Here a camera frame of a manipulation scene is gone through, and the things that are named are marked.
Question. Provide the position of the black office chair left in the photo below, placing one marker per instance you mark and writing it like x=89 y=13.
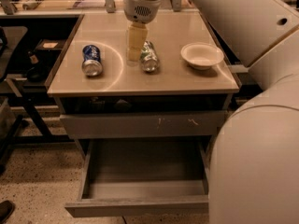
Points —
x=10 y=39

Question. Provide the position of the white bowl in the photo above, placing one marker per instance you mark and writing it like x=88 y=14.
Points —
x=201 y=56

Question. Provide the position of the green soda can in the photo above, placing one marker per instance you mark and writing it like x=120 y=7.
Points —
x=148 y=58

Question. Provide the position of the blue pepsi can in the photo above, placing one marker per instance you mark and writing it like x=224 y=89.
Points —
x=91 y=65

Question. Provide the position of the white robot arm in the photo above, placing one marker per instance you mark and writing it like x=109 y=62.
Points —
x=254 y=166

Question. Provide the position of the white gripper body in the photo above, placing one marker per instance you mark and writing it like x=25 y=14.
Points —
x=140 y=10

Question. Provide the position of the open grey middle drawer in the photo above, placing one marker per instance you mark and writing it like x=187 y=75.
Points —
x=132 y=177

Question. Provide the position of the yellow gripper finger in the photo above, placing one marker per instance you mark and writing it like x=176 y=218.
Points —
x=136 y=36

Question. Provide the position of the closed grey top drawer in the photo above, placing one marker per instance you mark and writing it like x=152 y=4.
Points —
x=137 y=125

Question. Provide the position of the black shoe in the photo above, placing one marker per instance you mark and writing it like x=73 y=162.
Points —
x=6 y=209

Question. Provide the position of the grey drawer cabinet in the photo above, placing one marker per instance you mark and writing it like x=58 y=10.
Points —
x=123 y=87

